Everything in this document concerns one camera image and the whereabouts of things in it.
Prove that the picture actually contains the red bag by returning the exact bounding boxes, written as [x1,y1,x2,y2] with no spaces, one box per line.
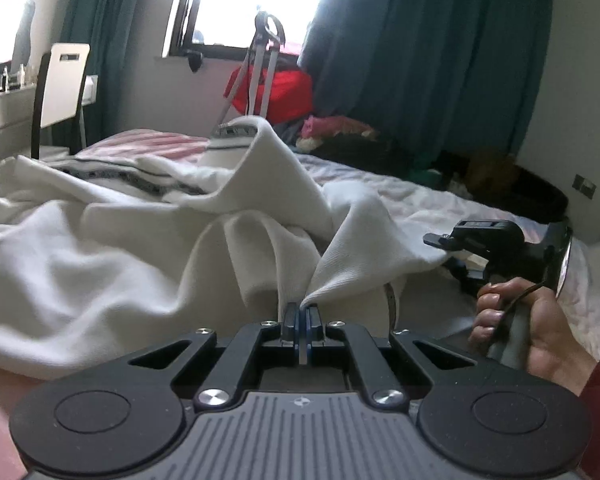
[223,67,313,125]

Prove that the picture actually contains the white dresser desk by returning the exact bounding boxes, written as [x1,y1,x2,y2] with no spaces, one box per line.
[0,86,36,162]

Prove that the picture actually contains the pile of clothes by curtain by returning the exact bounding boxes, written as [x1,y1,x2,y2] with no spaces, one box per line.
[274,116,568,223]

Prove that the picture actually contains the white black chair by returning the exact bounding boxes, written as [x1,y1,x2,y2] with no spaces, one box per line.
[30,42,91,159]

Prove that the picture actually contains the black framed window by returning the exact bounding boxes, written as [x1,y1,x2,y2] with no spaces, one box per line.
[163,0,321,58]

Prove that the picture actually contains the vanity mirror with light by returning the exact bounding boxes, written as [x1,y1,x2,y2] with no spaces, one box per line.
[0,0,38,94]

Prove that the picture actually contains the white wall outlet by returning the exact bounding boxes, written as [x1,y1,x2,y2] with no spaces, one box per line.
[82,75,98,106]

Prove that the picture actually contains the teal right curtain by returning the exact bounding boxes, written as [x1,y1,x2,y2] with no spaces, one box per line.
[299,0,553,167]

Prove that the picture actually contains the person's right hand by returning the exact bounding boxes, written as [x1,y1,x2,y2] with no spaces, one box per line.
[468,277,598,396]

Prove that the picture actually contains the teal curtain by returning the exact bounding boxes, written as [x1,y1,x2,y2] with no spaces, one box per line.
[299,0,553,167]
[54,0,192,146]

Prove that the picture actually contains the teal left curtain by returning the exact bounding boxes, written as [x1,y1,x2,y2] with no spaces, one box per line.
[54,0,192,146]

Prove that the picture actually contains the white sweatshirt with black stripe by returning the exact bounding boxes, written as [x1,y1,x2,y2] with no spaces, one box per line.
[0,115,456,380]

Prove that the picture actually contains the dark wall socket plate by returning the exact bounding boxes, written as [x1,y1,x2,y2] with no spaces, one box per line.
[572,174,596,200]

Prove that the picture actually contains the pink white bed duvet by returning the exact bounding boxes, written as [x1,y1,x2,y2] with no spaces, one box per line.
[0,128,600,480]

